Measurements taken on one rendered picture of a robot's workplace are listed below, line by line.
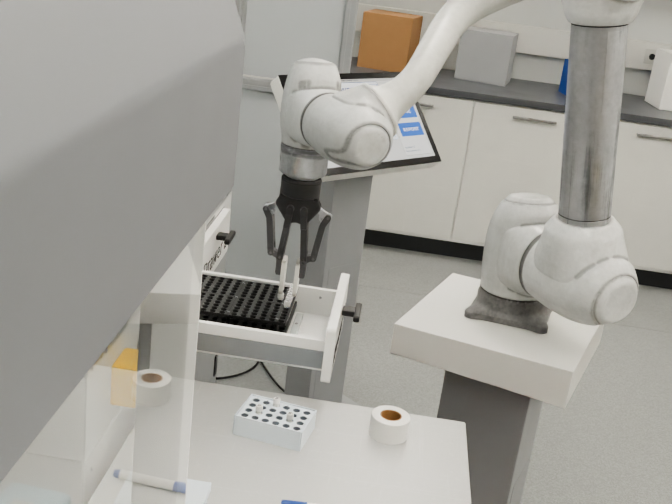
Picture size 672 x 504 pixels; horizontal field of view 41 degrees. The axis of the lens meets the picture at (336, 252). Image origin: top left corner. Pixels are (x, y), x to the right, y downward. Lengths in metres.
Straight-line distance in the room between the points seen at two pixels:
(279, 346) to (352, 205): 1.13
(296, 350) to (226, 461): 0.26
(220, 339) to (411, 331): 0.44
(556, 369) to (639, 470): 1.49
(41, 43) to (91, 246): 0.11
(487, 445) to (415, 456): 0.52
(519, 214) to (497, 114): 2.73
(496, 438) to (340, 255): 0.92
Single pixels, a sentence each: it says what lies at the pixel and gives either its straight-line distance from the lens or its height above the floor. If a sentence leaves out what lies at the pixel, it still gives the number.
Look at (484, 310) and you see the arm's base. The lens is 1.99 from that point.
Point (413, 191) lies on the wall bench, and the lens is 4.71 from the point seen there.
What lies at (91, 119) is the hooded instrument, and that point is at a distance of 0.46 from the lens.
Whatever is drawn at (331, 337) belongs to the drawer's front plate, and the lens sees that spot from 1.62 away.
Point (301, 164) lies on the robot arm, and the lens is 1.61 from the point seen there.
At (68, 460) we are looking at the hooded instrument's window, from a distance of 0.55.
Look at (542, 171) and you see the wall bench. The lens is 4.71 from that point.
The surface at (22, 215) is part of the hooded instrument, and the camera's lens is 0.39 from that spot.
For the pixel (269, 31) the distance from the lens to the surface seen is 3.33.
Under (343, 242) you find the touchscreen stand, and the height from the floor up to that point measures 0.70.
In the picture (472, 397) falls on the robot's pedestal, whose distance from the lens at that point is 2.06.
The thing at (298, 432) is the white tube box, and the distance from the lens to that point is 1.55.
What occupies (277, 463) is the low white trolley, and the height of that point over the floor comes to 0.76.
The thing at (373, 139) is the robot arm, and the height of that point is 1.30.
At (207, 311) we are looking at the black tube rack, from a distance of 1.70.
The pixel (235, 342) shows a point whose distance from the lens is 1.67.
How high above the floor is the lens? 1.61
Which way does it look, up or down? 20 degrees down
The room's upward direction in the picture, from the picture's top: 7 degrees clockwise
